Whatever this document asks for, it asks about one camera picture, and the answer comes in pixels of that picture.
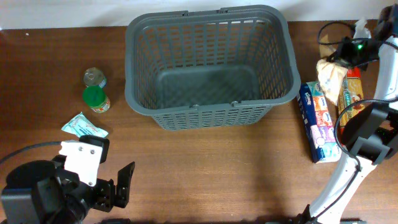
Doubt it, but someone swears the beige powder pouch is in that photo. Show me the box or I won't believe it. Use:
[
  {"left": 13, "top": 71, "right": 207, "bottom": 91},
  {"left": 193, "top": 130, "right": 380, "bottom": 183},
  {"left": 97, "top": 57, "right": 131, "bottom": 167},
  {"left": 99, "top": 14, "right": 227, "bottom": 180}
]
[{"left": 316, "top": 59, "right": 348, "bottom": 106}]

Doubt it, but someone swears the red spaghetti pack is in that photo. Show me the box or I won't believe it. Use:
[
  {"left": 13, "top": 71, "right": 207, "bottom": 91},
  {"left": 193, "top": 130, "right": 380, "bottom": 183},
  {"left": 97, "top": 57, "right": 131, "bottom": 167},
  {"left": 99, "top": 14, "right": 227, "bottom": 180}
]
[{"left": 338, "top": 67, "right": 365, "bottom": 133}]

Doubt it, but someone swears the grey plastic slatted basket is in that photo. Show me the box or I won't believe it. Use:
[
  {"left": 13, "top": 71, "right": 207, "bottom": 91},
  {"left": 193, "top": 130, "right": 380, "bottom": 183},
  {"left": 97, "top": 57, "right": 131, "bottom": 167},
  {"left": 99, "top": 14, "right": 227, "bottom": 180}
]
[{"left": 124, "top": 5, "right": 301, "bottom": 130}]

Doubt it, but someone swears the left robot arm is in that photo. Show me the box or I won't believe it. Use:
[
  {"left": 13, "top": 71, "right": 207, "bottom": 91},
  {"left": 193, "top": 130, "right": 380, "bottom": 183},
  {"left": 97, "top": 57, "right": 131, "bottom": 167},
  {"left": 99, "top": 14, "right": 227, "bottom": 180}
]
[{"left": 1, "top": 135, "right": 135, "bottom": 223}]

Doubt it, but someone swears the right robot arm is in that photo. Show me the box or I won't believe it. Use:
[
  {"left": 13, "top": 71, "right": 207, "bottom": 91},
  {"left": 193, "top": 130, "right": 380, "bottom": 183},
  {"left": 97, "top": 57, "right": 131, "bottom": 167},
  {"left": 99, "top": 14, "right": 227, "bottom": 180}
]
[{"left": 294, "top": 5, "right": 397, "bottom": 223}]

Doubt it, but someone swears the mint green tissue pack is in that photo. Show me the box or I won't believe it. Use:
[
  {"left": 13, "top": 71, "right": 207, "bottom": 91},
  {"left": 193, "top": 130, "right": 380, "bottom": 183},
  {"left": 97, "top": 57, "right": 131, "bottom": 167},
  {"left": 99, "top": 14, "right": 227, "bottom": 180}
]
[{"left": 62, "top": 112, "right": 109, "bottom": 138}]

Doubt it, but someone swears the blue Kleenex tissue multipack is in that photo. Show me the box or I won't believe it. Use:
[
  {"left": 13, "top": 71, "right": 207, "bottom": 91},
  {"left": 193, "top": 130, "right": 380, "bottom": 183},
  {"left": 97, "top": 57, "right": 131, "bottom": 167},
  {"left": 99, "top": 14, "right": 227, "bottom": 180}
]
[{"left": 297, "top": 82, "right": 341, "bottom": 164}]

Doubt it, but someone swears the green lid jar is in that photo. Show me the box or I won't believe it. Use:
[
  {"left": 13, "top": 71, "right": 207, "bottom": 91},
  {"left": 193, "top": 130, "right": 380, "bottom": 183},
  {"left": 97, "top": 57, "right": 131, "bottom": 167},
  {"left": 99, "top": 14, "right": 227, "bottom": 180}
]
[{"left": 83, "top": 86, "right": 110, "bottom": 113}]

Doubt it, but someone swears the small tin can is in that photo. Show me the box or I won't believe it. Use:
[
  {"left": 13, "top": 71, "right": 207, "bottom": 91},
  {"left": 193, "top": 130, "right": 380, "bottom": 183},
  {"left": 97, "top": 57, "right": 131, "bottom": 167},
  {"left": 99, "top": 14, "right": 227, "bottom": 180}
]
[{"left": 83, "top": 67, "right": 107, "bottom": 88}]

